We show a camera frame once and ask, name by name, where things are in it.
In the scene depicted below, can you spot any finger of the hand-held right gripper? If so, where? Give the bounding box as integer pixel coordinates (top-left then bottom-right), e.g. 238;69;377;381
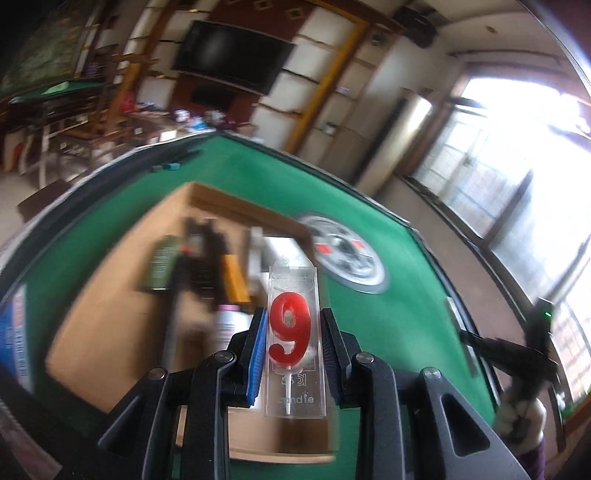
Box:
458;329;530;376

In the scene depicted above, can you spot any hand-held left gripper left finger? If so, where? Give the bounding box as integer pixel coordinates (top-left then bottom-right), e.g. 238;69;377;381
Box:
97;307;270;480

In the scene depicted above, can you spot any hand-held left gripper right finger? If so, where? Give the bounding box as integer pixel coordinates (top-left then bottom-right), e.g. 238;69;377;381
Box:
320;307;532;480

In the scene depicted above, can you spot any red number candle clear case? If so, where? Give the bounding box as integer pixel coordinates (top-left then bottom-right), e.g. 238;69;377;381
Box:
263;258;334;421

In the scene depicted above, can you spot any cardboard box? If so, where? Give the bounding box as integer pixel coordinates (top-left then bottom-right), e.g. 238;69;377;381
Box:
45;181;339;463

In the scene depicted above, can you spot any person's right forearm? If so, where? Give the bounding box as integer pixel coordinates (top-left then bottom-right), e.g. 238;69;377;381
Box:
516;438;551;480

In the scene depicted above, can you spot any person's right hand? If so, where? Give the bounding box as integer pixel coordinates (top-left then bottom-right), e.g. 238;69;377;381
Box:
495;391;546;445

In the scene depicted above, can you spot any silver cylindrical can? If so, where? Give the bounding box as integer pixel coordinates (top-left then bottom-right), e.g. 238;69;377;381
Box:
216;304;254;354

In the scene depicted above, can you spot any yellow rectangular block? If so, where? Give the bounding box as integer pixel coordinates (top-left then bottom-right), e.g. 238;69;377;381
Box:
221;255;252;306

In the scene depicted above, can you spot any round table centre panel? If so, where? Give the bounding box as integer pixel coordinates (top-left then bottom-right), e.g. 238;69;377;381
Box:
295;211;389;295

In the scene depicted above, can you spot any black blurry object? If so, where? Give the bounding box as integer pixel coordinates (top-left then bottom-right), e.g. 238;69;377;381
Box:
184;218;232;311

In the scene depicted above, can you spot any small white box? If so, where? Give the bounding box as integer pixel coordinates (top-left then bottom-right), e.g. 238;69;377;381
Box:
250;227;315;297

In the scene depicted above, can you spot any small green box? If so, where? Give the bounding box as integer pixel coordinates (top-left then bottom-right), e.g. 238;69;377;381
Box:
142;234;184;292

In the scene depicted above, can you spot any window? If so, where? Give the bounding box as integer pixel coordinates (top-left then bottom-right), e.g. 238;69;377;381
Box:
401;59;591;417

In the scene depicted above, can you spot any standing air conditioner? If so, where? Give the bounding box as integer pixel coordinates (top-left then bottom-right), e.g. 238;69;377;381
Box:
359;89;433;195

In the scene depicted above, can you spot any blue table rim label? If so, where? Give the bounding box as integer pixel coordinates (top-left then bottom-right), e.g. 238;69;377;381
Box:
0;283;38;394

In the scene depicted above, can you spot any black panel under television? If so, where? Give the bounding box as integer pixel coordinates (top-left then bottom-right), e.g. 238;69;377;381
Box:
189;82;237;112

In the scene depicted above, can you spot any dark wooden stool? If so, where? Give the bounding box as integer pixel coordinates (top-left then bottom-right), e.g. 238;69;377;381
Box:
17;179;71;223

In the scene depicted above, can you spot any orange white plastic stool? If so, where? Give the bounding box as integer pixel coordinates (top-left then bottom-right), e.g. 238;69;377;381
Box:
6;137;34;172

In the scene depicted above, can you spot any green mahjong table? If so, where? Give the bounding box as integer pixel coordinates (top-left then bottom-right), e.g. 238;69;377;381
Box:
0;79;108;139

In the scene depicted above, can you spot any yellow wooden shelf frame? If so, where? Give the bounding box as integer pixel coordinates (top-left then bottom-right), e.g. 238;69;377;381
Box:
288;14;371;149

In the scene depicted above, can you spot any black wall television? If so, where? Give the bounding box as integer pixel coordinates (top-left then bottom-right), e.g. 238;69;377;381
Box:
171;20;297;96

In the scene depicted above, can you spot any black wall speaker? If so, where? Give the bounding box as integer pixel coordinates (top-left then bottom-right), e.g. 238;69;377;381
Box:
396;8;438;48

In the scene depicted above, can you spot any green wall poster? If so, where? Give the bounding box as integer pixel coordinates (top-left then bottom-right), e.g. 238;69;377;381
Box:
0;0;94;93

